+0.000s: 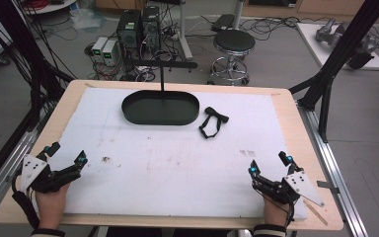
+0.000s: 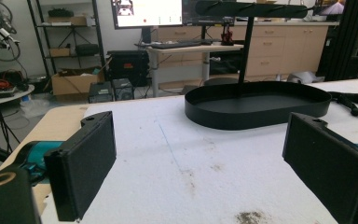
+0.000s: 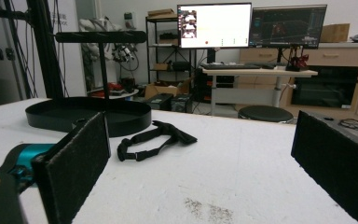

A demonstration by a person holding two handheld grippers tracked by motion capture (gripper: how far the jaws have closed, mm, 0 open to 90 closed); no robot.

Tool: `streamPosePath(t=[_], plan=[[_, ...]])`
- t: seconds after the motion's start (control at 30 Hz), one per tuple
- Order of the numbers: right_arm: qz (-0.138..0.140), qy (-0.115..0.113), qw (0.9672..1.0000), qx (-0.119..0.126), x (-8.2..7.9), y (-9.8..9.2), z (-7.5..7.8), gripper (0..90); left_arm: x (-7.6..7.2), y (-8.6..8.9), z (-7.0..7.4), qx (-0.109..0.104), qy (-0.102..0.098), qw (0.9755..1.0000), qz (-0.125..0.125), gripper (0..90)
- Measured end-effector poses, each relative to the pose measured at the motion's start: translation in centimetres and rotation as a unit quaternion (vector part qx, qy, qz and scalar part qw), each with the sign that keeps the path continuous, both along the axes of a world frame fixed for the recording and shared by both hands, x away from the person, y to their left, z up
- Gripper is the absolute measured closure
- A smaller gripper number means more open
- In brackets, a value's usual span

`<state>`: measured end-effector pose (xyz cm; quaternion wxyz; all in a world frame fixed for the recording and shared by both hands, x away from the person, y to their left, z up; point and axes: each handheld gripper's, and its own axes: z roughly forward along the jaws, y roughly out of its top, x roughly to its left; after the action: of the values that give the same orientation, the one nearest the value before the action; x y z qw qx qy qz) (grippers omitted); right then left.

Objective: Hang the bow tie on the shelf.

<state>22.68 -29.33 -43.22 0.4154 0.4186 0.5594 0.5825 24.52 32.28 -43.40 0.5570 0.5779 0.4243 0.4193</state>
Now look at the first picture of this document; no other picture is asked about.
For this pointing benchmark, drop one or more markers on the small metal bracket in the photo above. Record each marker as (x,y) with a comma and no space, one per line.
(327,186)

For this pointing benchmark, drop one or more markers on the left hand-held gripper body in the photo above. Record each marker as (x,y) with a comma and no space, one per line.
(33,171)

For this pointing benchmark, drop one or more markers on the black oval tray stand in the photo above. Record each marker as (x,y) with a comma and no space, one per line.
(159,108)

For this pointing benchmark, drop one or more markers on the white foam mat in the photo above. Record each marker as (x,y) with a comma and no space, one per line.
(171,171)

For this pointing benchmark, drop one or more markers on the black computer tower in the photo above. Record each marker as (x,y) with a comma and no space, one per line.
(129,31)
(151,29)

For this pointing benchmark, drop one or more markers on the flat black box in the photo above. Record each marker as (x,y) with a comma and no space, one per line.
(223,22)

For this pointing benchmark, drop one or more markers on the black bow tie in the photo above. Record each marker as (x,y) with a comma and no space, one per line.
(217,116)

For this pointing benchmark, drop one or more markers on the round white table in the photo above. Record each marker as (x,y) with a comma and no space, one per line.
(51,6)

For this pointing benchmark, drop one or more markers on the white floor board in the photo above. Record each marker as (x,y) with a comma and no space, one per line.
(312,42)

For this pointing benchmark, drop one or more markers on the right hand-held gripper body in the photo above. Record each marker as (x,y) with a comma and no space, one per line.
(304,187)

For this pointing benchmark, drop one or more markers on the clear plastic bag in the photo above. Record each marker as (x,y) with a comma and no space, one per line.
(87,18)

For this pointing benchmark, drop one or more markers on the black round stool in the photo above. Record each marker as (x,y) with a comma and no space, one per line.
(234,41)

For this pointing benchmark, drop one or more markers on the person's right hand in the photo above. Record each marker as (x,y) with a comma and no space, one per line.
(275,214)

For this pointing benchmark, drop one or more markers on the person's left hand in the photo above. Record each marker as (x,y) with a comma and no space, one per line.
(51,209)

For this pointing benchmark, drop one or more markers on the thin wooden stick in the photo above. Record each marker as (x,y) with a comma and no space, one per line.
(316,212)

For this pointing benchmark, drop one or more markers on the black metal frame strut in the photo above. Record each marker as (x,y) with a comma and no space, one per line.
(345,46)
(19,42)

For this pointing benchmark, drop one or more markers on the aluminium rail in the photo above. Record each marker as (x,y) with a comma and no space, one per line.
(6,164)
(335,171)

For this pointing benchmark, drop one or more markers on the white power supply unit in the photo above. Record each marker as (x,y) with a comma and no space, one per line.
(110,52)
(98,47)

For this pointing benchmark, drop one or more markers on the white table leg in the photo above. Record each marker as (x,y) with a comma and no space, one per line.
(238,15)
(185,33)

